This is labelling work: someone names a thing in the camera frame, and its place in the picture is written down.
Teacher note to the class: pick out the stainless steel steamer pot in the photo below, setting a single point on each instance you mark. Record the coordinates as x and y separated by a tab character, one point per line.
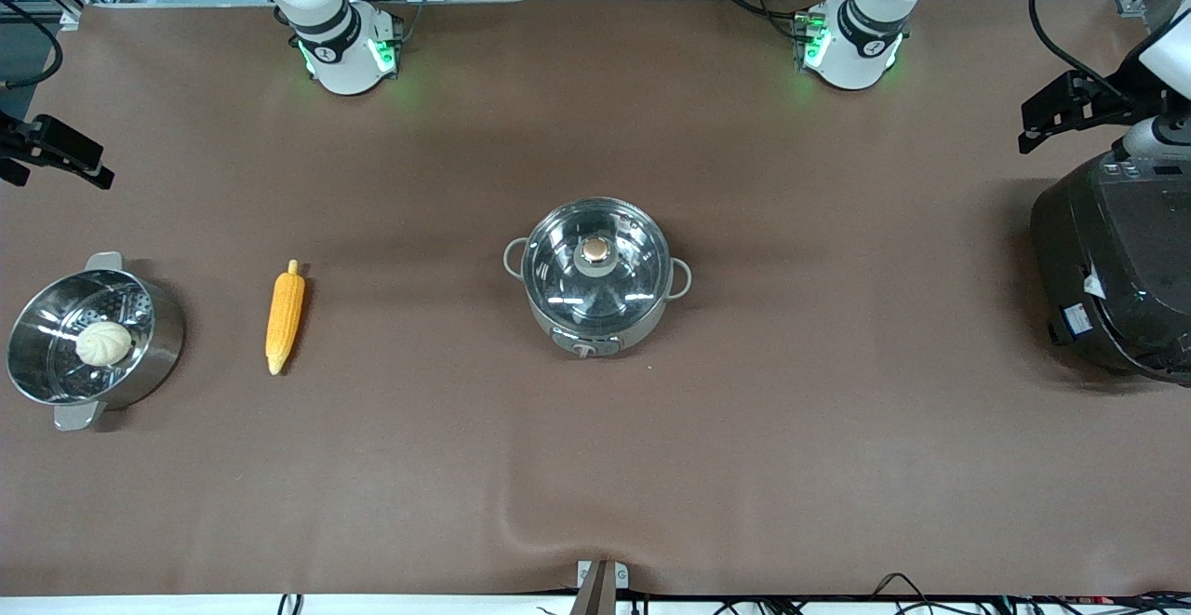
149	345

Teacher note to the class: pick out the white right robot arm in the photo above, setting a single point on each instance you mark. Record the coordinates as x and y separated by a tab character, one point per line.
335	33

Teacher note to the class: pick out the yellow corn cob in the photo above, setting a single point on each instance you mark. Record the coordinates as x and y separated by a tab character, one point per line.
284	317

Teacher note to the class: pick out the brown table cover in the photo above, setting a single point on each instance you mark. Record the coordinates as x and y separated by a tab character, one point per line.
419	485

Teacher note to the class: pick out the black rice cooker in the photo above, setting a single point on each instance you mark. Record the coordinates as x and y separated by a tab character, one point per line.
1117	271

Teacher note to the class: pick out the round glass pot lid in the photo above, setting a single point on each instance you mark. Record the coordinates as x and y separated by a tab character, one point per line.
595	266

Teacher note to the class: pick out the grey camera stand bracket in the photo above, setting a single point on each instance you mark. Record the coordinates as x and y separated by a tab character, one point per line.
600	587

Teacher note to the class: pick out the white steamed bun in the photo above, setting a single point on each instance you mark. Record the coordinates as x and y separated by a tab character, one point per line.
103	343

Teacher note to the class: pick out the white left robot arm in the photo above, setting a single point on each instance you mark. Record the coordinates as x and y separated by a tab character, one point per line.
861	33

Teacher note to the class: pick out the grey electric cooking pot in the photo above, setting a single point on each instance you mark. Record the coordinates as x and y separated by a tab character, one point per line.
582	343

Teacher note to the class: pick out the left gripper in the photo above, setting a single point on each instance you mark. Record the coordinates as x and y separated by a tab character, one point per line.
1109	102

